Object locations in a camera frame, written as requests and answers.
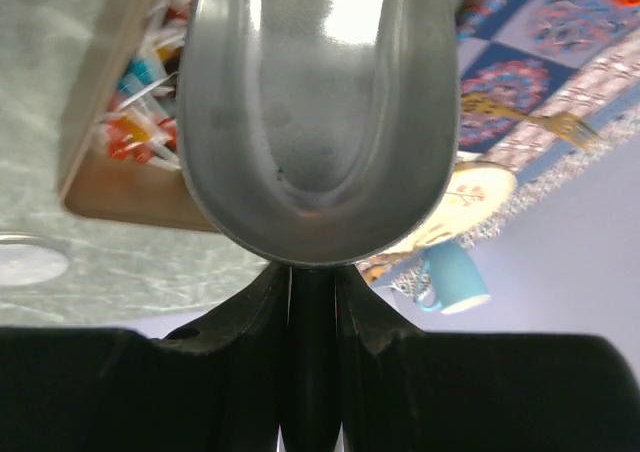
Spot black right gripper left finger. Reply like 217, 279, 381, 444
1, 265, 290, 451

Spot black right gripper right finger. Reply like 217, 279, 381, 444
336, 267, 639, 451

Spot metal scoop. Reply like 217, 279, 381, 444
176, 0, 487, 452

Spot light blue mug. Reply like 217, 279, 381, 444
416, 240, 490, 314

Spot cream and orange plate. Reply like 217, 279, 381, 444
384, 161, 517, 254

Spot clear round lid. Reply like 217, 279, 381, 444
1, 232, 71, 287

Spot gold fork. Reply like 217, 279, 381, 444
461, 92, 602, 149

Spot patterned cloth placemat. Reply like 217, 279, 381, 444
360, 0, 639, 300

